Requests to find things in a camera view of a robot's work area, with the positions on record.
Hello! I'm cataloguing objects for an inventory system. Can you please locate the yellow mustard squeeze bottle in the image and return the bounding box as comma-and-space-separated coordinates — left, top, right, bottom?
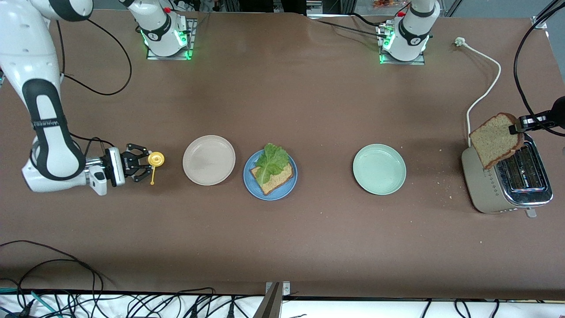
147, 152, 166, 186

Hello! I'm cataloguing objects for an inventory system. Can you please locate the brown bread slice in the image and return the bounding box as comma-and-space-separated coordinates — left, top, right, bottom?
250, 162, 295, 196
469, 113, 525, 170

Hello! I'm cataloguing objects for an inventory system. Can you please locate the green lettuce leaf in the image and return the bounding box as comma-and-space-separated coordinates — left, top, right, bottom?
255, 143, 290, 185

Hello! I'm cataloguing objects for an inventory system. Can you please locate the beige round plate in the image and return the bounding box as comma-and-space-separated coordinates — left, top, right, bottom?
182, 135, 236, 186

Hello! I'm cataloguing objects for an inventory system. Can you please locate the blue round plate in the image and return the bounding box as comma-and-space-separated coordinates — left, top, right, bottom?
243, 148, 298, 201

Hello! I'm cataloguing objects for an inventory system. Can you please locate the pale green round plate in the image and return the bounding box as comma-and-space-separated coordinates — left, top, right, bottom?
353, 144, 407, 196

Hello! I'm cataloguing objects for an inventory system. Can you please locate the beige chrome toaster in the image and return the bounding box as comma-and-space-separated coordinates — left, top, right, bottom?
461, 131, 554, 218

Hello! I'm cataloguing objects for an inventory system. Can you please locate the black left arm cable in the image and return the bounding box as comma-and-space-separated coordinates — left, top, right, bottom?
513, 0, 565, 136

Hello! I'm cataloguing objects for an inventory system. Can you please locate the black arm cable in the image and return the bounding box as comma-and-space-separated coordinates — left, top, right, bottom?
55, 18, 133, 153
513, 0, 565, 136

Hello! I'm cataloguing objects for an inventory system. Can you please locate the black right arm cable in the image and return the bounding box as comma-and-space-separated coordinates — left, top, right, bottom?
55, 18, 133, 153

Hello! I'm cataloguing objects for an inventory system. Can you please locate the aluminium frame profile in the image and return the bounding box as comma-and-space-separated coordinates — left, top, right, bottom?
532, 0, 565, 30

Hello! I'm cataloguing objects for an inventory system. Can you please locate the white toaster power cable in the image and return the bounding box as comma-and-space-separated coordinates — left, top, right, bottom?
455, 37, 502, 133

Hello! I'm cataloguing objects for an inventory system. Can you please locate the thin black looping cable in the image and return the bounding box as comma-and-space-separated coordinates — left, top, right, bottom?
0, 240, 105, 310

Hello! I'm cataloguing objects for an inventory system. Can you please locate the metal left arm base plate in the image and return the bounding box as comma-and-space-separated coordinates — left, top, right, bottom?
376, 24, 426, 66

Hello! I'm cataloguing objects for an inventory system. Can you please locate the teal cable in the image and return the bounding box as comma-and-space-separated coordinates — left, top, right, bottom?
0, 287, 60, 318

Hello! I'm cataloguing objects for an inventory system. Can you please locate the metal table edge bracket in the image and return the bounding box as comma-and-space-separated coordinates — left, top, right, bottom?
254, 281, 291, 318

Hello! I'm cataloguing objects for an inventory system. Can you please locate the black base cable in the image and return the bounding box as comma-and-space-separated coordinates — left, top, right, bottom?
309, 12, 387, 40

